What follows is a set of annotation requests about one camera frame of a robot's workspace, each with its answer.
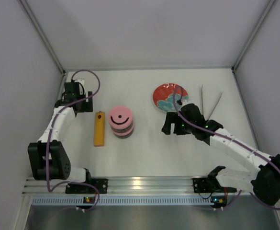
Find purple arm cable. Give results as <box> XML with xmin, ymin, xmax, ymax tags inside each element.
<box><xmin>172</xmin><ymin>86</ymin><xmax>280</xmax><ymax>211</ymax></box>
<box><xmin>45</xmin><ymin>69</ymin><xmax>101</xmax><ymax>211</ymax></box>

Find aluminium front rail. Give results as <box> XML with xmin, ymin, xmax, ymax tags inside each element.
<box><xmin>22</xmin><ymin>175</ymin><xmax>280</xmax><ymax>197</ymax></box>

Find red patterned ceramic plate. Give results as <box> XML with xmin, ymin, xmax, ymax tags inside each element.
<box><xmin>152</xmin><ymin>83</ymin><xmax>189</xmax><ymax>113</ymax></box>

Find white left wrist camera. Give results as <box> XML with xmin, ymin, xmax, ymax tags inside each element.
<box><xmin>75</xmin><ymin>79</ymin><xmax>85</xmax><ymax>87</ymax></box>

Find metal tongs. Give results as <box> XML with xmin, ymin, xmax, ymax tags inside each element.
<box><xmin>200</xmin><ymin>84</ymin><xmax>223</xmax><ymax>120</ymax></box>

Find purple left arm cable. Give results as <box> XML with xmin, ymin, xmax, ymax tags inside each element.
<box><xmin>45</xmin><ymin>69</ymin><xmax>101</xmax><ymax>211</ymax></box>

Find pink lid with black handle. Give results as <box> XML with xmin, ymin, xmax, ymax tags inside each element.
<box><xmin>108</xmin><ymin>106</ymin><xmax>133</xmax><ymax>128</ymax></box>
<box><xmin>112</xmin><ymin>127</ymin><xmax>134</xmax><ymax>136</ymax></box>

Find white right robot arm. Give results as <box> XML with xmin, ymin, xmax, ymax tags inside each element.
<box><xmin>161</xmin><ymin>103</ymin><xmax>280</xmax><ymax>206</ymax></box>

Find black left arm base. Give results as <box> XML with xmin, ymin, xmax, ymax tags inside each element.
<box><xmin>65</xmin><ymin>178</ymin><xmax>108</xmax><ymax>194</ymax></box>

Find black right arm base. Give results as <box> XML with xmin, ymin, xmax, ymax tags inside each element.
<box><xmin>192</xmin><ymin>177</ymin><xmax>237</xmax><ymax>194</ymax></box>

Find black steel lunch bowl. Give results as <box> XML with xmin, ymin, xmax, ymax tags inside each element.
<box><xmin>111</xmin><ymin>122</ymin><xmax>133</xmax><ymax>133</ymax></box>
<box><xmin>114</xmin><ymin>131</ymin><xmax>133</xmax><ymax>139</ymax></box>

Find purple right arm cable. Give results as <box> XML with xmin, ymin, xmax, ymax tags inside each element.
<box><xmin>172</xmin><ymin>86</ymin><xmax>280</xmax><ymax>211</ymax></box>

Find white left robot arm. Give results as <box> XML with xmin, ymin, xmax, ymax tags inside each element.
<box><xmin>27</xmin><ymin>79</ymin><xmax>93</xmax><ymax>183</ymax></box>

